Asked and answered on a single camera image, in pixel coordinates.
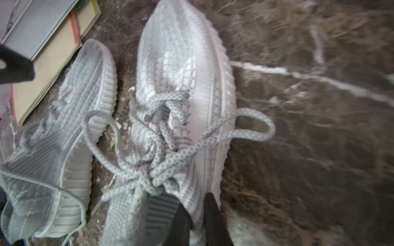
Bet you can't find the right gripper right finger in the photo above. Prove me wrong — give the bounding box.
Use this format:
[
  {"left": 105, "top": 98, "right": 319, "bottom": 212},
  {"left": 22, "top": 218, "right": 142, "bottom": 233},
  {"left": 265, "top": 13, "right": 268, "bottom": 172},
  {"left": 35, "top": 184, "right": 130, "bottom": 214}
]
[{"left": 204, "top": 193, "right": 234, "bottom": 246}]

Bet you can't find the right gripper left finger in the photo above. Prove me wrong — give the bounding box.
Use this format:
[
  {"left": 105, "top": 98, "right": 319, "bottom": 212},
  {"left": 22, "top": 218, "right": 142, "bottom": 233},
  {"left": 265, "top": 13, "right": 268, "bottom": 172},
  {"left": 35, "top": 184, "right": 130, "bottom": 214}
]
[{"left": 162, "top": 204, "right": 192, "bottom": 246}]

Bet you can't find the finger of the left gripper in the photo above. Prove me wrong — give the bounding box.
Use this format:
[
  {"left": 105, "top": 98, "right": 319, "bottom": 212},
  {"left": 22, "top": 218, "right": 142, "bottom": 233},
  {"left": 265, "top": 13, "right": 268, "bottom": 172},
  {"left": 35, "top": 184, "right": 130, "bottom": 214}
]
[{"left": 1, "top": 45, "right": 35, "bottom": 84}]

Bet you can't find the grey knit sneaker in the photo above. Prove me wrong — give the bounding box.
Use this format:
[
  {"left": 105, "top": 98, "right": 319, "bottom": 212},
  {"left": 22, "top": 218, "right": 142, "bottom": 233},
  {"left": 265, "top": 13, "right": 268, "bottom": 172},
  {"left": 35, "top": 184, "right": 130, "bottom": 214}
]
[
  {"left": 83, "top": 1, "right": 276, "bottom": 246},
  {"left": 1, "top": 39, "right": 118, "bottom": 244}
]

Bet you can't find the white hardcover book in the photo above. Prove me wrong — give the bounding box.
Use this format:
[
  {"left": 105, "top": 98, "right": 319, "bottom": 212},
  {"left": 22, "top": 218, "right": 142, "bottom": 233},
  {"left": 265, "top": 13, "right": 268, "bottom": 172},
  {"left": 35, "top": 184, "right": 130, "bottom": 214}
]
[{"left": 1, "top": 1, "right": 77, "bottom": 60}]

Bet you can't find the cream orange thin book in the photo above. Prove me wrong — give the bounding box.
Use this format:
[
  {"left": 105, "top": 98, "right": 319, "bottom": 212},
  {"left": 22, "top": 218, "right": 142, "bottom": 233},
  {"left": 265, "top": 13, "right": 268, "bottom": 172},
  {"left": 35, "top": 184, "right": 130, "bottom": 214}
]
[{"left": 11, "top": 1, "right": 102, "bottom": 126}]

